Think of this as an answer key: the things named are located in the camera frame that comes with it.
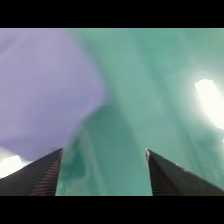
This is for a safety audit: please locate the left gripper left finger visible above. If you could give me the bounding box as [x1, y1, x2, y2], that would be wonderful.
[0, 148, 64, 197]

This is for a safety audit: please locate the lavender shirt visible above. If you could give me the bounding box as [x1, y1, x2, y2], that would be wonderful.
[0, 28, 109, 162]

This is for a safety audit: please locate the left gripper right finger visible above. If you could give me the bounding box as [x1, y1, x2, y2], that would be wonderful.
[145, 148, 224, 197]

